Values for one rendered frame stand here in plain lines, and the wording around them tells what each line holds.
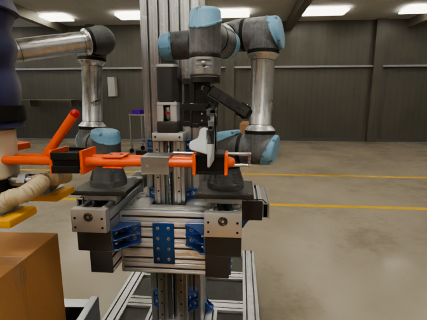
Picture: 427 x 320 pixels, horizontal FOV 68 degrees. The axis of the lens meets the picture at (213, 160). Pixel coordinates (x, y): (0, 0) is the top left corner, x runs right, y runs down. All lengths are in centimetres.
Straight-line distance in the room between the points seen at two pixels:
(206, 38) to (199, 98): 13
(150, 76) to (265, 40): 54
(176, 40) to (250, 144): 48
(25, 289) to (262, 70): 101
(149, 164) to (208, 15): 37
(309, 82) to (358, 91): 166
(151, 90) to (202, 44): 72
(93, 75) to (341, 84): 1071
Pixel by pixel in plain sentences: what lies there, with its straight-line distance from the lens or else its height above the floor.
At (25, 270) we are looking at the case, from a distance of 108.
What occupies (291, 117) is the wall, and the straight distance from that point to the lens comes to 1140.
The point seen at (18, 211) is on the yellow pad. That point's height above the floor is 113.
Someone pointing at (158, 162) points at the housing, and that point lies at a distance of 77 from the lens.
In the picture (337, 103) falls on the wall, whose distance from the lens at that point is 1172.
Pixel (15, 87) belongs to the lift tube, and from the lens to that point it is 95.
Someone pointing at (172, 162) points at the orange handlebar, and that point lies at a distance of 77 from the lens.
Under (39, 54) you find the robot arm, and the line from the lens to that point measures 128.
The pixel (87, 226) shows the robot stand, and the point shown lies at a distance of 128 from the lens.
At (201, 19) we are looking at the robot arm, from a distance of 76.
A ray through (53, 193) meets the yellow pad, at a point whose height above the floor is 113.
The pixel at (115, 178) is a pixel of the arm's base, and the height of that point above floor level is 107.
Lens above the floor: 138
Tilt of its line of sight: 11 degrees down
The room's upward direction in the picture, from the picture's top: straight up
